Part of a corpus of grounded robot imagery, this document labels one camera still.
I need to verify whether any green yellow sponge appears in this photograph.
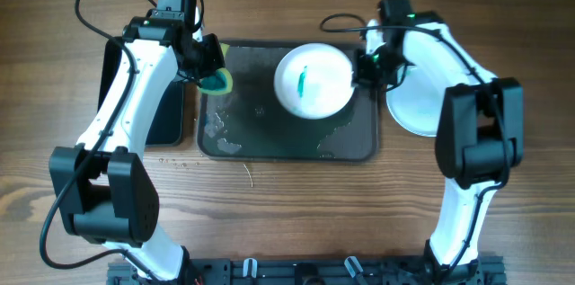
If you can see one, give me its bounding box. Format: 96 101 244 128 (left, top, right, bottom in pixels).
194 42 234 95

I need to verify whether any white plate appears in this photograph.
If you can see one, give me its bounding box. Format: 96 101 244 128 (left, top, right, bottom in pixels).
273 43 354 120
386 66 451 138

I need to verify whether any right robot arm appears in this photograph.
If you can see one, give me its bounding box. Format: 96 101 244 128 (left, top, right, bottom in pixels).
352 0 524 277

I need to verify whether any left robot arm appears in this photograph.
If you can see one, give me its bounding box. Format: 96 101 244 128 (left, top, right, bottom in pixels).
49 0 233 284

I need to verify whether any dark brown serving tray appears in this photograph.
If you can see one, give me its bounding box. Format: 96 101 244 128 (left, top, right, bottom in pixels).
196 39 381 163

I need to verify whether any black water tub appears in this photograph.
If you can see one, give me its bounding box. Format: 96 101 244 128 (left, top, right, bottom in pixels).
97 41 185 147

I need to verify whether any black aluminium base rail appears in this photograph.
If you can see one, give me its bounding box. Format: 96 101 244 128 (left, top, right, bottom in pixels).
106 256 508 285

